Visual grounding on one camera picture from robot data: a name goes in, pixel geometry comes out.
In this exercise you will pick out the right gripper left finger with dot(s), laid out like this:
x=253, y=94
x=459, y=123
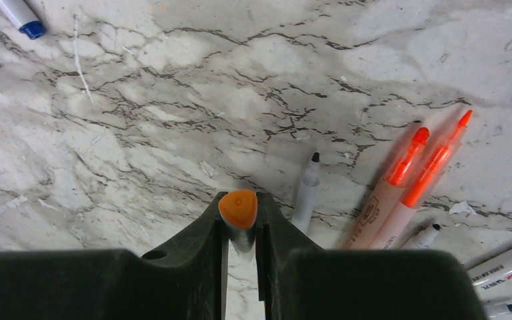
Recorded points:
x=182, y=278

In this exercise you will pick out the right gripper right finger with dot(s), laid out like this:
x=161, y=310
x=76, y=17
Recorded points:
x=298, y=279

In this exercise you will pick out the peach orange highlighter pen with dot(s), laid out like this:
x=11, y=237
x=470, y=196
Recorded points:
x=387, y=192

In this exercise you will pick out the black cap marker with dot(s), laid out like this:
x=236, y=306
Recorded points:
x=307, y=194

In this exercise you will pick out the light blue cap marker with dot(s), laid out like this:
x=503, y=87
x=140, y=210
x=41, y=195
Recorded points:
x=238, y=210

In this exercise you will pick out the red cap marker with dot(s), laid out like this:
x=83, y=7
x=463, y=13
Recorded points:
x=424, y=238

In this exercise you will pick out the blue cap marker pen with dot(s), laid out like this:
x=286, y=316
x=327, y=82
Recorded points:
x=497, y=310

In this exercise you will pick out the green cap marker pen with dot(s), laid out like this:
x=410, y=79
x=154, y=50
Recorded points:
x=493, y=272

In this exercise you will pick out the dark blue cap marker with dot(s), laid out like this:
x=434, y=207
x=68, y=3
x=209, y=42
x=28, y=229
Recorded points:
x=23, y=18

